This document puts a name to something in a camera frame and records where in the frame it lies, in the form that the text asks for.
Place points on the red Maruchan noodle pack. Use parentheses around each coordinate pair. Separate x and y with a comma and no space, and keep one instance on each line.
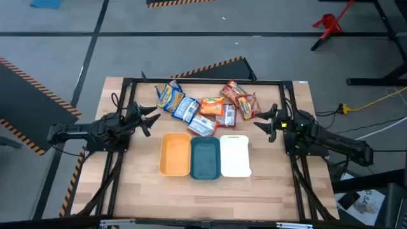
(232,89)
(228,116)
(248,106)

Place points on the red metal stand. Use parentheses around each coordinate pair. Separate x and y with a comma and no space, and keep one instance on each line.
(330,23)

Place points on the black metal floor beam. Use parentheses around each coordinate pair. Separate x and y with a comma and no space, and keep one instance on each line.
(365,181)

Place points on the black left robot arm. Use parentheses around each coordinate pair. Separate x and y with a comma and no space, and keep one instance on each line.
(76,129)

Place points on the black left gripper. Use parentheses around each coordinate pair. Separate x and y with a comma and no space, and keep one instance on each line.
(133,114)

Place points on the black desk frame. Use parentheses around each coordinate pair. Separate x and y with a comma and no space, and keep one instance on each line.
(365,81)

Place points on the white plastic bin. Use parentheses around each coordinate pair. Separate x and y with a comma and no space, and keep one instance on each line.
(235,156)

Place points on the blue sheet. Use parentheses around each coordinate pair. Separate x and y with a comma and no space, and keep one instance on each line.
(46,3)

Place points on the blue Maruchan noodle pack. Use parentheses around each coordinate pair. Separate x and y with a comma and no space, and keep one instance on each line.
(186,109)
(170,97)

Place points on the white printed paper sheet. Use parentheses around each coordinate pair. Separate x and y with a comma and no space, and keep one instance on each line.
(372,198)

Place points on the black hazard-striped floor mat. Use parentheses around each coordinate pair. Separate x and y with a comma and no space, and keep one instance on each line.
(178,2)
(229,71)
(28,95)

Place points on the black aluminium table frame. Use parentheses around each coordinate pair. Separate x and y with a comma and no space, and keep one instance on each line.
(206,80)

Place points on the orange Maruchan noodle pack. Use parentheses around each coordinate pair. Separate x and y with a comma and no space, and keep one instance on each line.
(202,125)
(212,106)

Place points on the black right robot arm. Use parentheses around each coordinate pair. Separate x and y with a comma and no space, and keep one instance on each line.
(334,140)

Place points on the black equipment case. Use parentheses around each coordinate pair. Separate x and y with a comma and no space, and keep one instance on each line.
(395,206)

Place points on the yellow plastic bin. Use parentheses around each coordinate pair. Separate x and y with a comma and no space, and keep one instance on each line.
(175,154)

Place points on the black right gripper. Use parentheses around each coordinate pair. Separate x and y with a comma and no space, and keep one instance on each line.
(283,120)

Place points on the teal plastic bin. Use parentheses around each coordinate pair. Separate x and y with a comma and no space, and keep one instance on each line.
(205,159)

